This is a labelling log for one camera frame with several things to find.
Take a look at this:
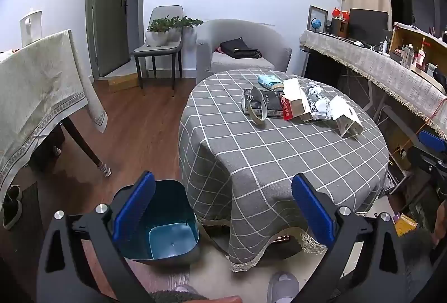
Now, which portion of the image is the flat cardboard box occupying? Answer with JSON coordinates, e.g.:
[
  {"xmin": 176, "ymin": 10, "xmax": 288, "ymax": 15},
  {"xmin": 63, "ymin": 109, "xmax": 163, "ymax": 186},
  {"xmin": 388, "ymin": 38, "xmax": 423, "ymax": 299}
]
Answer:
[{"xmin": 108, "ymin": 74, "xmax": 140, "ymax": 93}]

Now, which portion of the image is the white paper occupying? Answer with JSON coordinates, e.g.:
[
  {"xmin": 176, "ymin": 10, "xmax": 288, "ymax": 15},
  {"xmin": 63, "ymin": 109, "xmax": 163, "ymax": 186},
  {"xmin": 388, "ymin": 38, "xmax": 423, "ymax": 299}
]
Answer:
[
  {"xmin": 305, "ymin": 84, "xmax": 327, "ymax": 104},
  {"xmin": 309, "ymin": 97, "xmax": 336, "ymax": 121}
]

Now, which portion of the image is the black monitor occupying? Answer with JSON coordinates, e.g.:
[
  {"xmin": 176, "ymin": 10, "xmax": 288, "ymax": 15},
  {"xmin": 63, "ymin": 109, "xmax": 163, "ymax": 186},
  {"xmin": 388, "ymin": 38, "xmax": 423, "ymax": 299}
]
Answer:
[{"xmin": 348, "ymin": 8, "xmax": 389, "ymax": 42}]

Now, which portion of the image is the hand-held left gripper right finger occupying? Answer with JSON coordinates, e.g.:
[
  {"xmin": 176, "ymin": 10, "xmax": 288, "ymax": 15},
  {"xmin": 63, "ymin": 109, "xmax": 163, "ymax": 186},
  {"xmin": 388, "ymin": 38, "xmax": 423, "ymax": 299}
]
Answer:
[{"xmin": 291, "ymin": 173, "xmax": 407, "ymax": 303}]

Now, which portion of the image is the dark ribbed floor mat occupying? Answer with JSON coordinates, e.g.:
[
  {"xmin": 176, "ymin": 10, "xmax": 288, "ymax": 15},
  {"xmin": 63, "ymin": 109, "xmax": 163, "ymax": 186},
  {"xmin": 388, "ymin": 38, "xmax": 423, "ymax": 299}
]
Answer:
[{"xmin": 17, "ymin": 182, "xmax": 44, "ymax": 248}]

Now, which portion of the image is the white red carton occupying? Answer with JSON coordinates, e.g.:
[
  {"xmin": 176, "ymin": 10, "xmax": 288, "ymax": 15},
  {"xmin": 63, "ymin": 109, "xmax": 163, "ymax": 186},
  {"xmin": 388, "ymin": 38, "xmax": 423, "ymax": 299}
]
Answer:
[{"xmin": 281, "ymin": 78, "xmax": 314, "ymax": 122}]

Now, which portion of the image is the beige patterned tablecloth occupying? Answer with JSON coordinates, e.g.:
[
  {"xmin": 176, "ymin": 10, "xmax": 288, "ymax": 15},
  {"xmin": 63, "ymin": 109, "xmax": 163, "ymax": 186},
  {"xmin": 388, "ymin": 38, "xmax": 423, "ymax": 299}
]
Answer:
[{"xmin": 0, "ymin": 30, "xmax": 109, "ymax": 199}]

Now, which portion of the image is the grey door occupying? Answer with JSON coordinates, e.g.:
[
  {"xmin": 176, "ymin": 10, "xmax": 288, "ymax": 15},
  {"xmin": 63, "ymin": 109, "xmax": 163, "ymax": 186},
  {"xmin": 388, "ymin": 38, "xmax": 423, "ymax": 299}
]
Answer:
[{"xmin": 85, "ymin": 0, "xmax": 140, "ymax": 78}]

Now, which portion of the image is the black bag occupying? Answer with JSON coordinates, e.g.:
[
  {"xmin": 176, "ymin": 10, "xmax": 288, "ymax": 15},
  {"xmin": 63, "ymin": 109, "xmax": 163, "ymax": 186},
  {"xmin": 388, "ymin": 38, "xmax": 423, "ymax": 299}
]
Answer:
[{"xmin": 215, "ymin": 38, "xmax": 262, "ymax": 60}]

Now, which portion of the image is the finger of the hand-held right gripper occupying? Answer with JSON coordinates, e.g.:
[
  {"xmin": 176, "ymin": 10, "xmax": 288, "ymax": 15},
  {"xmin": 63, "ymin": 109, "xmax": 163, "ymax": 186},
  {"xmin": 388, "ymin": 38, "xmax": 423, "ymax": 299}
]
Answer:
[
  {"xmin": 408, "ymin": 147, "xmax": 447, "ymax": 182},
  {"xmin": 418, "ymin": 130, "xmax": 447, "ymax": 153}
]

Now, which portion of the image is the grey checked tablecloth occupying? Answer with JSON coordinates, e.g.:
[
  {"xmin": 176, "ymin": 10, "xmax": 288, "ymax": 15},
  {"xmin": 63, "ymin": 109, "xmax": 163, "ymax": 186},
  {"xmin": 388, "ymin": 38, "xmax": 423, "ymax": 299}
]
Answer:
[{"xmin": 178, "ymin": 69, "xmax": 390, "ymax": 272}]

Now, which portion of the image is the wooden speaker box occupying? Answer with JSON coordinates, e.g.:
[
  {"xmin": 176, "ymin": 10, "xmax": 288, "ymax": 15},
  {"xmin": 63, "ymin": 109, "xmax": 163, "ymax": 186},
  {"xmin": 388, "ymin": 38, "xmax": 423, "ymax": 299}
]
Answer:
[{"xmin": 330, "ymin": 18, "xmax": 350, "ymax": 38}]

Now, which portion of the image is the dark storage box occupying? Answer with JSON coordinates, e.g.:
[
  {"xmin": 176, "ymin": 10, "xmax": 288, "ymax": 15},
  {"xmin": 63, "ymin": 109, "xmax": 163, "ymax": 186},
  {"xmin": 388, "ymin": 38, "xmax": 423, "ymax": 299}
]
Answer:
[{"xmin": 28, "ymin": 125, "xmax": 66, "ymax": 171}]

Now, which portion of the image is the dark blue waste bin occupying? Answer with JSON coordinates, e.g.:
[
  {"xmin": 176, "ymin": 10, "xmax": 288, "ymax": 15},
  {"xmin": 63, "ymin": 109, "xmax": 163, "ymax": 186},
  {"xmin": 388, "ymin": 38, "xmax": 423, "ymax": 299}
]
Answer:
[{"xmin": 112, "ymin": 179, "xmax": 202, "ymax": 267}]

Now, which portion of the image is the picture frame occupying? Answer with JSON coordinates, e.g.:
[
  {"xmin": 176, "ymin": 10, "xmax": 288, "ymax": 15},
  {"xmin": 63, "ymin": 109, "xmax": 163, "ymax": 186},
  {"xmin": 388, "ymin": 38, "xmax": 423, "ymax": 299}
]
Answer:
[{"xmin": 307, "ymin": 5, "xmax": 329, "ymax": 33}]

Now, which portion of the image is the dark slip-on shoe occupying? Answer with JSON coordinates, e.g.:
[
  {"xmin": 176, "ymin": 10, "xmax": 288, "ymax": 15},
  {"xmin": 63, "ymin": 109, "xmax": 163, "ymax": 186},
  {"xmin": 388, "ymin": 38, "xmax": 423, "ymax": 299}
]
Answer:
[
  {"xmin": 2, "ymin": 198, "xmax": 23, "ymax": 230},
  {"xmin": 6, "ymin": 184, "xmax": 22, "ymax": 201}
]

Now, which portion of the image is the grey armchair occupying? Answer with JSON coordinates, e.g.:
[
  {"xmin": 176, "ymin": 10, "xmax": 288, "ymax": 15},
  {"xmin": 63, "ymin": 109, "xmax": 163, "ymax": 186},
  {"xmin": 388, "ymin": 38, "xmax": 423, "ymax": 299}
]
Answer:
[{"xmin": 196, "ymin": 19, "xmax": 292, "ymax": 75}]

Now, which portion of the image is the potted plant white pot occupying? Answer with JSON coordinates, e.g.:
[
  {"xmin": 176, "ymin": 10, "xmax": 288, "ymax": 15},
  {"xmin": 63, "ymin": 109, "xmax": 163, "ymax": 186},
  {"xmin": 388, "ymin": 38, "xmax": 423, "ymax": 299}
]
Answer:
[
  {"xmin": 145, "ymin": 15, "xmax": 173, "ymax": 47},
  {"xmin": 169, "ymin": 16, "xmax": 204, "ymax": 43}
]

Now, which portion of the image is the blue tissue packet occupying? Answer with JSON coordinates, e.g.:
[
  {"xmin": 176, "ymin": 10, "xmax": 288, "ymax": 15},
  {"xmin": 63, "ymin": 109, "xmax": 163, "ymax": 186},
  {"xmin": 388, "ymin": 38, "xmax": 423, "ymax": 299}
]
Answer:
[{"xmin": 258, "ymin": 74, "xmax": 284, "ymax": 91}]

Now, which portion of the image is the open cardboard box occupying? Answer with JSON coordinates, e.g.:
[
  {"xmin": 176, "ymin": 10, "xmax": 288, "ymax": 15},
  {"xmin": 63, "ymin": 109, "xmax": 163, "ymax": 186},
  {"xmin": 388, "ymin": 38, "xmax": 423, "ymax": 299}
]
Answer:
[{"xmin": 388, "ymin": 22, "xmax": 447, "ymax": 94}]

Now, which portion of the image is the fringed beige desk cover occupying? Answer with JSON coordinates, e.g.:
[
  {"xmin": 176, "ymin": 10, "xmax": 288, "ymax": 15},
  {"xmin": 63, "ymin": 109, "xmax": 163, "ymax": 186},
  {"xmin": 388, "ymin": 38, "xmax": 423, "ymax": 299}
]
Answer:
[{"xmin": 299, "ymin": 30, "xmax": 447, "ymax": 139}]

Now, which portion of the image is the person's right leg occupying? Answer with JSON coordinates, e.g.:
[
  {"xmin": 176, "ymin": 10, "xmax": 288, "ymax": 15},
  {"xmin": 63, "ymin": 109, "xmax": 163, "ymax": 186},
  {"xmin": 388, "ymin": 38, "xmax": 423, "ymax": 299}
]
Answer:
[{"xmin": 398, "ymin": 229, "xmax": 447, "ymax": 303}]

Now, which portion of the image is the white paper box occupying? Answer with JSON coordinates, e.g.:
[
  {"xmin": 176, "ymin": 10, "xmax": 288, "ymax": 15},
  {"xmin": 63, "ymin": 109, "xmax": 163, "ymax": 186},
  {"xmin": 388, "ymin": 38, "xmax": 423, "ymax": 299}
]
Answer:
[{"xmin": 330, "ymin": 95, "xmax": 364, "ymax": 139}]

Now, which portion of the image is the white kettle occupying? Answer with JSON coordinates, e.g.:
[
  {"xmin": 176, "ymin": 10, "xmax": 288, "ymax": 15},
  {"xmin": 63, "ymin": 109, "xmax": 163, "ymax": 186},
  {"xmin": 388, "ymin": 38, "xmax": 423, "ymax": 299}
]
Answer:
[{"xmin": 19, "ymin": 9, "xmax": 43, "ymax": 47}]

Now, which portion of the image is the grey dining chair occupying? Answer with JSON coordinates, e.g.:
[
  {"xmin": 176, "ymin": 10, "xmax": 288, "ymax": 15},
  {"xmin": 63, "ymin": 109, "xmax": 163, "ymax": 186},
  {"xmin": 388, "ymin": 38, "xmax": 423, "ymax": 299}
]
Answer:
[{"xmin": 133, "ymin": 5, "xmax": 184, "ymax": 96}]

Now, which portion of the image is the yellow packet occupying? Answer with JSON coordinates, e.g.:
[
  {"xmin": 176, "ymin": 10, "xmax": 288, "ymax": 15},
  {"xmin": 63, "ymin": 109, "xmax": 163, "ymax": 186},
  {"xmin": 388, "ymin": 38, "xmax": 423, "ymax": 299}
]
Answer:
[{"xmin": 394, "ymin": 214, "xmax": 419, "ymax": 237}]

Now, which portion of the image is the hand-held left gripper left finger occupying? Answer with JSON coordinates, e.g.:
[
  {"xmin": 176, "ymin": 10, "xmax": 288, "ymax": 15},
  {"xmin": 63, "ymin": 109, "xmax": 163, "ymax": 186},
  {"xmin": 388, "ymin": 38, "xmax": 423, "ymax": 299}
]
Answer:
[{"xmin": 36, "ymin": 170, "xmax": 156, "ymax": 303}]

